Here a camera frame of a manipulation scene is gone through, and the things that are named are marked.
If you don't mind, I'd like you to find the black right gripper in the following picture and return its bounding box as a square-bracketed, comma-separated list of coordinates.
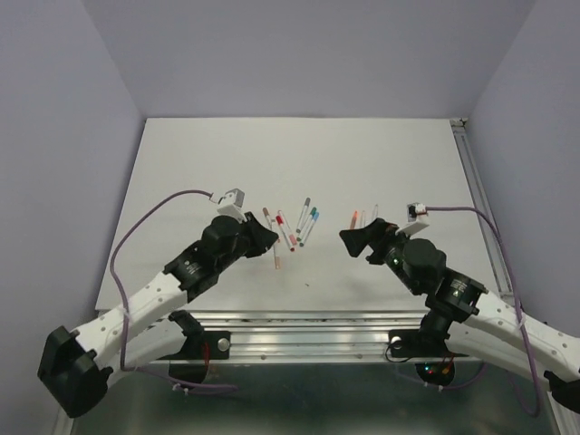
[339, 217, 422, 295]

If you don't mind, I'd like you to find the brown cap marker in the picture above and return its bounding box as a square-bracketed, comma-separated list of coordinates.
[263, 207, 273, 230]

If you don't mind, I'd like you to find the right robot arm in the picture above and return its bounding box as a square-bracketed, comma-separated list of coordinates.
[340, 218, 579, 412]

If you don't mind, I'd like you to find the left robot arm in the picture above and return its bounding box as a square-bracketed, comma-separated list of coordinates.
[37, 212, 277, 418]

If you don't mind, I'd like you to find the red cap marker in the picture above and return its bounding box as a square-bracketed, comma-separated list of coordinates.
[275, 210, 290, 247]

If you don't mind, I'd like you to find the green cap marker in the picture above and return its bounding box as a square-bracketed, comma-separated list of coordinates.
[297, 207, 317, 242]

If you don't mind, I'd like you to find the light blue cap marker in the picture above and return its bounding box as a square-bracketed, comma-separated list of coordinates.
[299, 211, 319, 247]

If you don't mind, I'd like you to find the grey cap marker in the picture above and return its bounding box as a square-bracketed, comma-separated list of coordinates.
[296, 197, 311, 233]

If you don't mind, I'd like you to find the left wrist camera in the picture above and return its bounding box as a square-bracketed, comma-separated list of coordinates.
[217, 188, 245, 218]

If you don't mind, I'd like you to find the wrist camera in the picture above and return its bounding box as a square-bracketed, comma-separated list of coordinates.
[217, 188, 245, 218]
[400, 203, 430, 237]

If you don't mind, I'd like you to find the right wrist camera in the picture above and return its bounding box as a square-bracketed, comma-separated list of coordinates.
[400, 203, 430, 237]

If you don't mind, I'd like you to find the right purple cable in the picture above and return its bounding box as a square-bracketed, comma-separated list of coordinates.
[425, 206, 544, 417]

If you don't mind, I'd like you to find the purple cable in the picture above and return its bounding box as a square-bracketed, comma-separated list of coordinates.
[111, 188, 239, 393]
[425, 206, 544, 417]

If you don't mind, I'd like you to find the aluminium right side rail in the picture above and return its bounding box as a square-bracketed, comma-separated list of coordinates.
[449, 119, 516, 307]

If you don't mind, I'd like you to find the aluminium front rail frame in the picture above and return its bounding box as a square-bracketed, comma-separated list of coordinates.
[52, 309, 552, 435]

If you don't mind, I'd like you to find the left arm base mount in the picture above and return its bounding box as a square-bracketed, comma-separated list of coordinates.
[161, 310, 237, 395]

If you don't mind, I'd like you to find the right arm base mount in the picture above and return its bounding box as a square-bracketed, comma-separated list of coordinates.
[384, 329, 456, 388]

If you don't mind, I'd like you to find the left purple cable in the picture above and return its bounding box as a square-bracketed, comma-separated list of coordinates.
[111, 188, 239, 393]

